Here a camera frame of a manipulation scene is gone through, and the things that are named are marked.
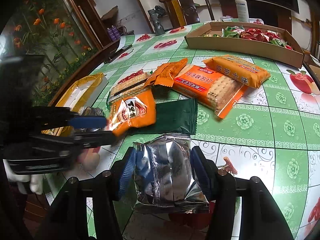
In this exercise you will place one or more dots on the large orange cracker pack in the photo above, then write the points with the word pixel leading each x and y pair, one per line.
pixel 212 89

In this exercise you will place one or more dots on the small orange snack packet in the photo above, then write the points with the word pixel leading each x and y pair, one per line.
pixel 133 111

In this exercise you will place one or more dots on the silver foil snack packet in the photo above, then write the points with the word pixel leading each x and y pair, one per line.
pixel 164 180

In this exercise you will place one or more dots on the dark green snack packet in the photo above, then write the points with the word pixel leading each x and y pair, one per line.
pixel 172 117

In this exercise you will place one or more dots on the green-edged cracker pack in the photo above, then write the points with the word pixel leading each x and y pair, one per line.
pixel 129 86

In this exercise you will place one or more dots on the orange-yellow biscuit pack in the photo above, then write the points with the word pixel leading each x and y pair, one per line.
pixel 238 69

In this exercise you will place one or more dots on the purple bottles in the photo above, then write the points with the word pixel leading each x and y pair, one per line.
pixel 113 33

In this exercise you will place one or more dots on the yellow rimmed white tray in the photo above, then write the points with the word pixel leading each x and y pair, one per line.
pixel 83 93

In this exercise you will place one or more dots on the cardboard box tray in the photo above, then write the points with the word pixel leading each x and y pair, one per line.
pixel 295 57

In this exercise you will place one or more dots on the wooden chair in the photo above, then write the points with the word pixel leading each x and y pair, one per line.
pixel 184 12

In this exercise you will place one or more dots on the grey flashlight device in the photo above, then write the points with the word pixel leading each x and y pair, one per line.
pixel 155 14

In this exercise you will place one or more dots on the white spray bottle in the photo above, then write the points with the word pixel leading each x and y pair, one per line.
pixel 242 11

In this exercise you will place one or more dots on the red and green candies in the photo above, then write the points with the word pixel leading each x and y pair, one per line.
pixel 253 34

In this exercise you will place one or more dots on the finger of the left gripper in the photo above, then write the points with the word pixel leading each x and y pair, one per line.
pixel 95 139
pixel 87 121

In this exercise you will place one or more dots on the white gloved left hand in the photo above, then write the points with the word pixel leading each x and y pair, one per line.
pixel 27 184

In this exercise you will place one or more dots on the green patterned tablecloth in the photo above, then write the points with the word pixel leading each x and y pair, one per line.
pixel 272 133

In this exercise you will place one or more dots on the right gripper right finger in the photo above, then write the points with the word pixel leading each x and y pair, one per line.
pixel 217 185

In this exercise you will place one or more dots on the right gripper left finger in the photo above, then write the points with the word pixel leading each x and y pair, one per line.
pixel 109 186

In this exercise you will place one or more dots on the black remote control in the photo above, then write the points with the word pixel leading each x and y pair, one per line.
pixel 115 54

